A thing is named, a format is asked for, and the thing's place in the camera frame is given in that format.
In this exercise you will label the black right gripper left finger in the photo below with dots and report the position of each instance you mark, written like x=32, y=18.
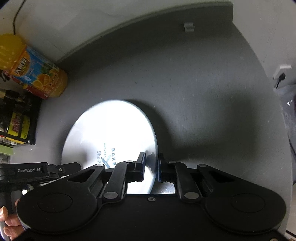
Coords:
x=111, y=184

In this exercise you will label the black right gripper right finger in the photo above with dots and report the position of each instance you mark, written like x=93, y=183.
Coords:
x=191, y=183

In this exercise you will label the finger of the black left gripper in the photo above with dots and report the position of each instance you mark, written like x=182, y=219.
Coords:
x=68, y=169

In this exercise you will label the white bakery print plate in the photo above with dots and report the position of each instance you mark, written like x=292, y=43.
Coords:
x=112, y=132

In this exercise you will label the person left hand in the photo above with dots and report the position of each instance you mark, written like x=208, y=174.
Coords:
x=13, y=227

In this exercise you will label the orange juice bottle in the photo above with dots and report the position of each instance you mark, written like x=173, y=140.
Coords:
x=22, y=62

